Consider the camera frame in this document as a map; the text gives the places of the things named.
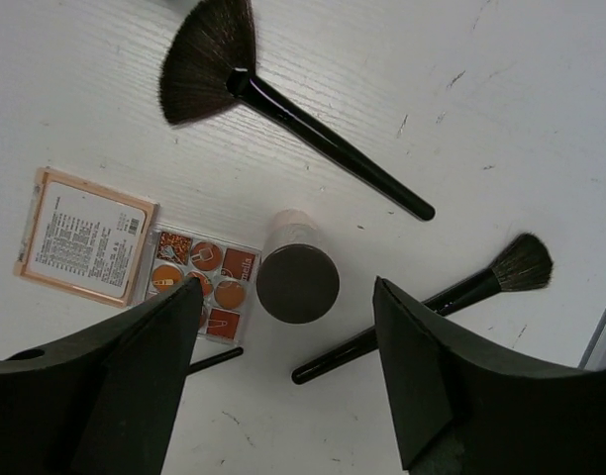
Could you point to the black fan makeup brush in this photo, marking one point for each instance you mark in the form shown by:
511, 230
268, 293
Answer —
210, 67

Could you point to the peach compact with label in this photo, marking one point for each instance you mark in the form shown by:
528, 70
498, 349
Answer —
84, 238

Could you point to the jar with grey lid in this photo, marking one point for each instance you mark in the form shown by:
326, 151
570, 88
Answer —
297, 281

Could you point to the nine colour eyeshadow palette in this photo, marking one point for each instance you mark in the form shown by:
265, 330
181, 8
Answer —
226, 271

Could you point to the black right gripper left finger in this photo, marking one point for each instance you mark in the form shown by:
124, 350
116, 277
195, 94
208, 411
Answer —
103, 400

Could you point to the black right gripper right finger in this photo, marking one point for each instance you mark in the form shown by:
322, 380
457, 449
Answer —
463, 404

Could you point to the thin black makeup brush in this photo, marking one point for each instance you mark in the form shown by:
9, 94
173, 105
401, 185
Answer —
214, 360

